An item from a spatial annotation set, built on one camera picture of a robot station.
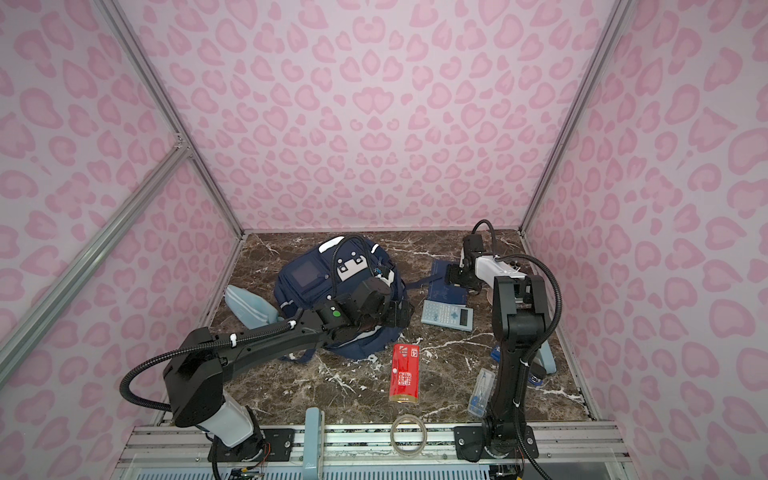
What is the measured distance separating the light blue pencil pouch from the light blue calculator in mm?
458

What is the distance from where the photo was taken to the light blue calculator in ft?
3.10

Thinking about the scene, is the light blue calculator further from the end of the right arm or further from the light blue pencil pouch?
the light blue pencil pouch

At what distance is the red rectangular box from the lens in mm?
824

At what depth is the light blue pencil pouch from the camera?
3.07 feet

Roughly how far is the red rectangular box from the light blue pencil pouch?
1.22 feet

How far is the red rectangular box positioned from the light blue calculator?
0.10 m

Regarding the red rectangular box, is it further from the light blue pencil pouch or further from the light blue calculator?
the light blue pencil pouch
